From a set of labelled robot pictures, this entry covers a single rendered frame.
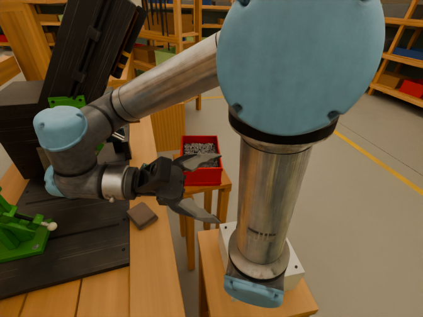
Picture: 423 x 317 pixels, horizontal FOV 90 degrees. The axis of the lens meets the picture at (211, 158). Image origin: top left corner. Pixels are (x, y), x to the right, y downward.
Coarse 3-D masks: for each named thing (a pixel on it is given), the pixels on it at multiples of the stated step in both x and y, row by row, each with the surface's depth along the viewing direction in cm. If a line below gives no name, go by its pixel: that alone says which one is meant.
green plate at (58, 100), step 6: (60, 96) 76; (66, 96) 76; (72, 96) 77; (78, 96) 77; (48, 102) 75; (54, 102) 76; (60, 102) 76; (66, 102) 77; (72, 102) 77; (78, 102) 78; (84, 102) 78; (78, 108) 78
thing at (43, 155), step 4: (40, 148) 81; (40, 152) 82; (44, 152) 82; (40, 156) 82; (44, 156) 83; (44, 160) 83; (48, 160) 83; (44, 164) 83; (48, 164) 83; (44, 168) 84
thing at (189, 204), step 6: (186, 198) 44; (180, 204) 43; (186, 204) 43; (192, 204) 43; (186, 210) 43; (192, 210) 43; (198, 210) 43; (204, 210) 43; (198, 216) 42; (204, 216) 43; (210, 216) 43; (210, 222) 43; (216, 222) 43
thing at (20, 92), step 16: (0, 96) 82; (16, 96) 83; (32, 96) 83; (0, 112) 77; (16, 112) 78; (32, 112) 80; (0, 128) 79; (16, 128) 81; (32, 128) 83; (16, 144) 84; (32, 144) 86; (16, 160) 88; (32, 160) 90; (32, 176) 94
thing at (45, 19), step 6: (42, 18) 672; (48, 18) 675; (54, 18) 678; (60, 18) 681; (42, 24) 671; (48, 24) 675; (54, 24) 678; (0, 36) 668; (48, 36) 702; (54, 36) 719; (0, 42) 674; (6, 42) 678; (48, 42) 705; (54, 42) 708
